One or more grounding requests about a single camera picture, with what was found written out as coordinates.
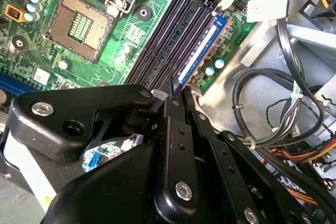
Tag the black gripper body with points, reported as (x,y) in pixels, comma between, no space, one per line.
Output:
(110,195)

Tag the blue RAM stick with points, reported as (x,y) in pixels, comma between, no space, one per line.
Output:
(207,43)

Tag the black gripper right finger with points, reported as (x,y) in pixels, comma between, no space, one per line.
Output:
(219,163)

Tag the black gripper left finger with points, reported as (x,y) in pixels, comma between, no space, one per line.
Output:
(78,103)

